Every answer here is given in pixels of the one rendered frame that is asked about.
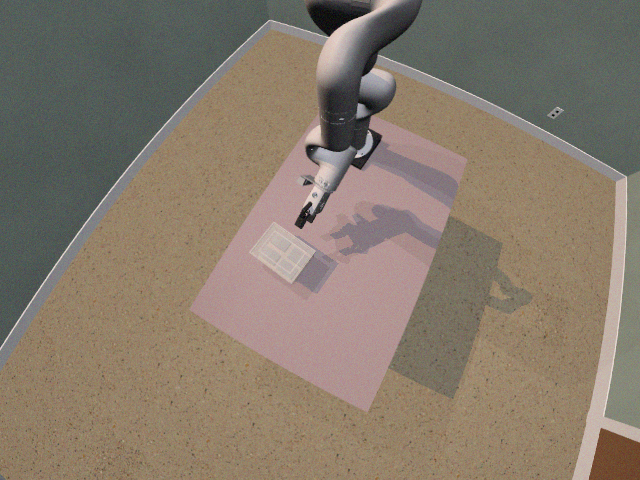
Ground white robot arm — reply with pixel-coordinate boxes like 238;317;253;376
297;0;422;191

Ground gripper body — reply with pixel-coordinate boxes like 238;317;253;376
302;182;334;216

